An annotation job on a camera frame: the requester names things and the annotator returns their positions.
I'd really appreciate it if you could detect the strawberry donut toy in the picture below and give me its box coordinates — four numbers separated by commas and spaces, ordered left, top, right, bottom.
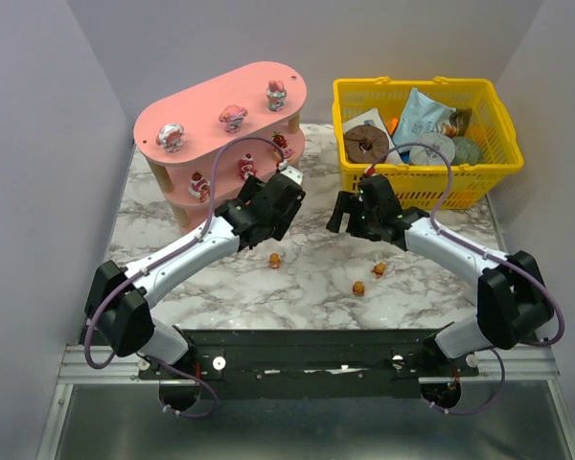
270, 131, 294, 160

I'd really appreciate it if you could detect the orange bear toy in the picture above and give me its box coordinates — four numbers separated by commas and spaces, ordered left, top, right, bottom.
352, 281, 366, 296
268, 253, 281, 269
371, 263, 387, 279

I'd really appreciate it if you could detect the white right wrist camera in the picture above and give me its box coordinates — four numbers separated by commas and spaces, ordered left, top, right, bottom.
362, 165, 377, 178

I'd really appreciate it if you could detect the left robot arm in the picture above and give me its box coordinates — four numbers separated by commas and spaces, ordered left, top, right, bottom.
84, 167, 306, 363

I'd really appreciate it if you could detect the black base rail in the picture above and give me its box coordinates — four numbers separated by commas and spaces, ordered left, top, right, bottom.
59, 328, 557, 402

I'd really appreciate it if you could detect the pink flower-ring bunny toy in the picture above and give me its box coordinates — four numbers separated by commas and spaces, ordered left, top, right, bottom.
266, 80, 287, 112

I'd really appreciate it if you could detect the white flat packet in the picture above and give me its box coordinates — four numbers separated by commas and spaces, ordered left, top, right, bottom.
342, 107, 388, 134

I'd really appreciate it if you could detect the green round cake pack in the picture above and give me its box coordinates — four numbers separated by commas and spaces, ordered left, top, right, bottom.
452, 136, 483, 166

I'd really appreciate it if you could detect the pink three-tier shelf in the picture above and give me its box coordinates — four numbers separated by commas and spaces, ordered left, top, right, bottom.
133, 61, 308, 232

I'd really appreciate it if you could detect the brown round cake pack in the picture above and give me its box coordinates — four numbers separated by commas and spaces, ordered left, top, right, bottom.
343, 125, 389, 164

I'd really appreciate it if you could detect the pink strawberry bear toy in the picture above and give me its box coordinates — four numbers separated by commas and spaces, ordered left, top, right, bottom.
238, 153, 257, 180

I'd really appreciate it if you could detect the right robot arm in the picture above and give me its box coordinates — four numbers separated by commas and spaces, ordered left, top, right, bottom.
326, 175, 555, 369

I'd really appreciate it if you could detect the yellow plastic basket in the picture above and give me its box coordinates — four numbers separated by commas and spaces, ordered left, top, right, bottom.
333, 77, 524, 210

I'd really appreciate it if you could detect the pink wide-eared toy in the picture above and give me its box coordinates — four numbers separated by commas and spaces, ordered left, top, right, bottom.
218, 104, 248, 133

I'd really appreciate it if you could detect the grey round cake pack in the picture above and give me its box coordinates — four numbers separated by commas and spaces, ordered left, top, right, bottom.
409, 132, 456, 167

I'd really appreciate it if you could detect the red white bow toy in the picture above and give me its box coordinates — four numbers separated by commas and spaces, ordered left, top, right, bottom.
188, 172, 210, 203

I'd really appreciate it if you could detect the light blue snack bag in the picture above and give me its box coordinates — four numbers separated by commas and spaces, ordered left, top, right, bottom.
393, 88, 457, 155

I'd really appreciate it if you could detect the pink white hooded toy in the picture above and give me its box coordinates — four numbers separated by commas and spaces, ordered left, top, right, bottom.
155, 124, 185, 153

